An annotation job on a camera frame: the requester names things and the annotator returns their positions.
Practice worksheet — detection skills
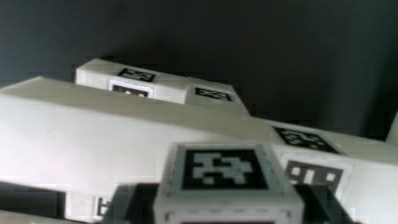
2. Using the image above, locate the white fence rail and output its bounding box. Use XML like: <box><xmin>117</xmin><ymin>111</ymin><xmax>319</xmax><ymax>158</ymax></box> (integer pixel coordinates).
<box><xmin>0</xmin><ymin>211</ymin><xmax>78</xmax><ymax>224</ymax></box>
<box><xmin>385</xmin><ymin>111</ymin><xmax>398</xmax><ymax>144</ymax></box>

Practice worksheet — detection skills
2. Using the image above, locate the white leg with marker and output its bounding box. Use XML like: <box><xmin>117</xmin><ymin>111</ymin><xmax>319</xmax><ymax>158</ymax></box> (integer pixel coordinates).
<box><xmin>152</xmin><ymin>142</ymin><xmax>303</xmax><ymax>224</ymax></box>

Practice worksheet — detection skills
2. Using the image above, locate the white chair back frame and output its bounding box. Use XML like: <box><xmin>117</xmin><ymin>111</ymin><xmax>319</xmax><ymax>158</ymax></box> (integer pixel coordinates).
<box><xmin>0</xmin><ymin>77</ymin><xmax>398</xmax><ymax>224</ymax></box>

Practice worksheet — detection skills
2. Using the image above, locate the white front fence rail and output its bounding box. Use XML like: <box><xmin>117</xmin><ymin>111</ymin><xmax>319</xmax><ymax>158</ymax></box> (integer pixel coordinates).
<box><xmin>0</xmin><ymin>211</ymin><xmax>78</xmax><ymax>224</ymax></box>

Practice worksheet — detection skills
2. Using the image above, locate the white chair leg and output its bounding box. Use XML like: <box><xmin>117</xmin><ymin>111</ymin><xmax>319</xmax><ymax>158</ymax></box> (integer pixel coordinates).
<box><xmin>64</xmin><ymin>192</ymin><xmax>113</xmax><ymax>223</ymax></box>

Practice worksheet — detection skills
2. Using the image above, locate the white chair seat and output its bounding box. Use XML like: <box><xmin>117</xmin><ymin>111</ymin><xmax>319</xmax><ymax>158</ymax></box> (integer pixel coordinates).
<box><xmin>74</xmin><ymin>59</ymin><xmax>248</xmax><ymax>115</ymax></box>

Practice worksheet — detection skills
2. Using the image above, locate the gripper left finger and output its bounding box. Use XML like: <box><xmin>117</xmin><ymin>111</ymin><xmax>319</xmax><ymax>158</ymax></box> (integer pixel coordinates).
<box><xmin>99</xmin><ymin>183</ymin><xmax>158</xmax><ymax>224</ymax></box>

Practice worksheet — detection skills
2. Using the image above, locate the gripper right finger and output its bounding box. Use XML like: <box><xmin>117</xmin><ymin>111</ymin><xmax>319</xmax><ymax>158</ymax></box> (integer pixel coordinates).
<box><xmin>295</xmin><ymin>184</ymin><xmax>358</xmax><ymax>224</ymax></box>

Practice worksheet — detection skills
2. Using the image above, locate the white right fence rail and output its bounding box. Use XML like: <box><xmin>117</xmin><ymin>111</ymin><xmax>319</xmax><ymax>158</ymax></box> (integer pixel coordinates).
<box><xmin>385</xmin><ymin>111</ymin><xmax>398</xmax><ymax>144</ymax></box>

